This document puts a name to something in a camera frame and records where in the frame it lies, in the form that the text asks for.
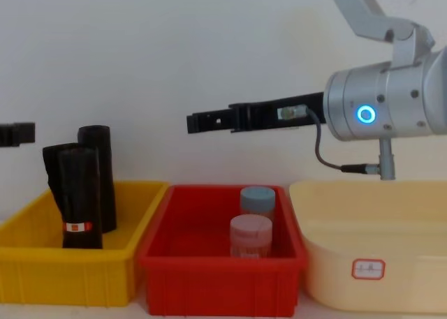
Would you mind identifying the thin grey gripper cable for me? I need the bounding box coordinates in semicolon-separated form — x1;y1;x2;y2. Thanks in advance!
303;104;381;175

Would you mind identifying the yellow plastic bin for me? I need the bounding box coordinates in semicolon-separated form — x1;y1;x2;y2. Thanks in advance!
0;181;170;308

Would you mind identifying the red plastic bin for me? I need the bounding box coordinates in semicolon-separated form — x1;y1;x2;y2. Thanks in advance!
138;184;309;318

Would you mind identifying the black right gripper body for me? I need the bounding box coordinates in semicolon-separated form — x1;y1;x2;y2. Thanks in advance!
249;91;330;131

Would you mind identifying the clear jar with blue lid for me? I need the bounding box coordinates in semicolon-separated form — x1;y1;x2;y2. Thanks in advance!
240;186;277;226

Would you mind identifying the black bag roll with label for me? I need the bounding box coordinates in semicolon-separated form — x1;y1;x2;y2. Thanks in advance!
42;142;104;249

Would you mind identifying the clear jar with pink lid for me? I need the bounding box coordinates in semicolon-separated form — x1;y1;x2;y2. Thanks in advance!
229;214;274;260

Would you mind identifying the cream plastic bin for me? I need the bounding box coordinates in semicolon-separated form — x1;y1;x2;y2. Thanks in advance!
288;179;447;315

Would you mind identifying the plain black bag roll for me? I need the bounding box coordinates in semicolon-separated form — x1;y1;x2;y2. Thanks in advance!
77;124;117;234

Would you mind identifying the white red-edged label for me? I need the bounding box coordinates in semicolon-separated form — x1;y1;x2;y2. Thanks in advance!
351;258;386;280

